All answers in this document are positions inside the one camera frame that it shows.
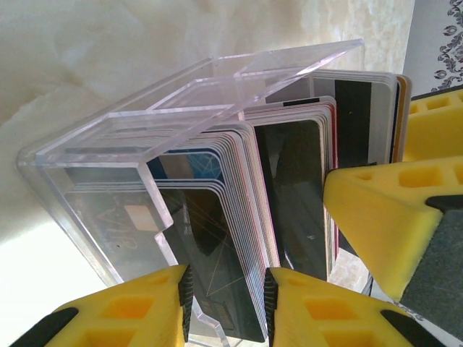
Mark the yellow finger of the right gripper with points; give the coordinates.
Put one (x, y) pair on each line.
(437, 133)
(383, 224)

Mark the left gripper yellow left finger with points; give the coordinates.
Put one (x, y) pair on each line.
(119, 318)

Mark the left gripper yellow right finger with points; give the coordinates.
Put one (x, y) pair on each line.
(325, 318)

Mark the clear acrylic card box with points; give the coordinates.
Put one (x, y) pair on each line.
(188, 94)

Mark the plain black card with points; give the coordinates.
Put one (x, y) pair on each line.
(293, 199)

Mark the black VIP card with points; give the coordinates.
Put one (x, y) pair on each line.
(108, 224)

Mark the black card gold lines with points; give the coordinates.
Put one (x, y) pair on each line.
(217, 253)

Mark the white card short black stripe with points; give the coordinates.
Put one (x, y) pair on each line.
(300, 103)

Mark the blue card white lines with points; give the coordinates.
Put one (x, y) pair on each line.
(202, 162)

